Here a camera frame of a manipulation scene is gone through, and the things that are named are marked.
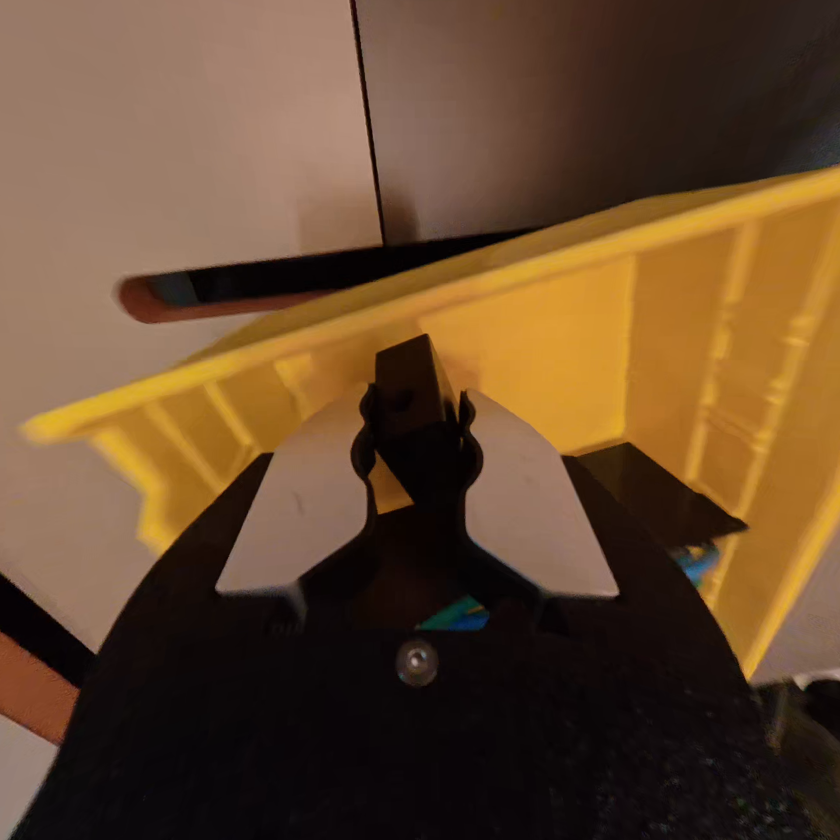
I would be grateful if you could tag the yellow plastic bin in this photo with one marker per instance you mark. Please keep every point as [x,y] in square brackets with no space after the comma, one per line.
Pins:
[538,367]

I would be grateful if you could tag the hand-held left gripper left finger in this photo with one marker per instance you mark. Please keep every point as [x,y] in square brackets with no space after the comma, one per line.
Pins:
[295,499]

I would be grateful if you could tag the black flat panel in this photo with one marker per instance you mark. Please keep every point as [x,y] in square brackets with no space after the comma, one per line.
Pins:
[656,492]

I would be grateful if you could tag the black rectangular box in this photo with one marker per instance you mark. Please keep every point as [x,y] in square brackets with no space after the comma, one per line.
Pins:
[413,407]

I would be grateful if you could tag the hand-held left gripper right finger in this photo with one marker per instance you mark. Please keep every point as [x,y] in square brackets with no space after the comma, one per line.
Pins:
[531,505]

